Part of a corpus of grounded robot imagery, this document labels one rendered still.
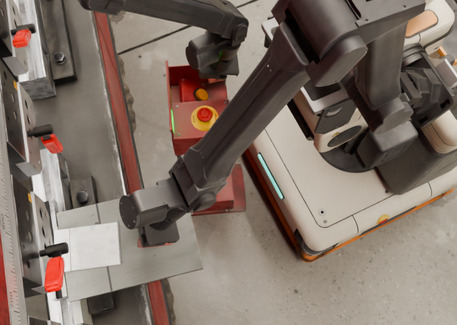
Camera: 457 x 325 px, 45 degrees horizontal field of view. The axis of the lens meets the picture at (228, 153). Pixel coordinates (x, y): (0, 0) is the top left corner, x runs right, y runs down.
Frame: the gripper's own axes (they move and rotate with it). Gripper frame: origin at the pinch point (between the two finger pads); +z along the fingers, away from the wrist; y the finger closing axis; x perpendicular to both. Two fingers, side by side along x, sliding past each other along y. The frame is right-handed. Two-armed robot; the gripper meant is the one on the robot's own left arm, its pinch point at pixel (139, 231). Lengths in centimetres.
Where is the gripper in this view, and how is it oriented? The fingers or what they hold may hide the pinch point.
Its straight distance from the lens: 109.6
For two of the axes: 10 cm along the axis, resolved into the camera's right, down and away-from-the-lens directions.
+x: 8.3, -0.2, 5.6
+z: -5.0, 4.3, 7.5
